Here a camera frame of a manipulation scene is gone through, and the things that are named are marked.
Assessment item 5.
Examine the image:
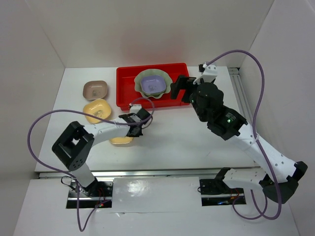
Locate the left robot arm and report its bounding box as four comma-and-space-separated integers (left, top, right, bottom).
52, 108, 151, 196

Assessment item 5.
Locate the purple square panda plate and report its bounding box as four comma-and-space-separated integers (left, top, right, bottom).
140, 75, 166, 96

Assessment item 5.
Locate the pink square panda plate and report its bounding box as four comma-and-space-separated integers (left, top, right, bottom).
83, 81, 108, 100

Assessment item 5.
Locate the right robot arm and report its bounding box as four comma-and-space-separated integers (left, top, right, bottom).
170, 76, 308, 204

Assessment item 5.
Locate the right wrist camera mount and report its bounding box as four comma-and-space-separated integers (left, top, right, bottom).
193, 63, 218, 85

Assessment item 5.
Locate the yellow square panda plate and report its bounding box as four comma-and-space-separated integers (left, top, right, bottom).
109, 137, 133, 145

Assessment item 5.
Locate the large green scalloped bowl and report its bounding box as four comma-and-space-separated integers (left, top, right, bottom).
134, 69, 173, 99

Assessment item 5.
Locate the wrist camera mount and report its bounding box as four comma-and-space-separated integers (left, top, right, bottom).
193, 63, 218, 85
129, 104, 142, 114

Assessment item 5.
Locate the yellow square plate upper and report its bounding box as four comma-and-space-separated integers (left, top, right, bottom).
83, 99, 112, 119

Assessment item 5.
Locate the red plastic bin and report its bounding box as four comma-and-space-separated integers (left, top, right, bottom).
116, 63, 189, 111

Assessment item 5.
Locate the aluminium mounting rail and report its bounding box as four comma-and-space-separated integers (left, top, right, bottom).
36, 167, 269, 179

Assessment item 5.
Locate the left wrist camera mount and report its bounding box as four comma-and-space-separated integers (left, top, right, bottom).
129, 104, 142, 114

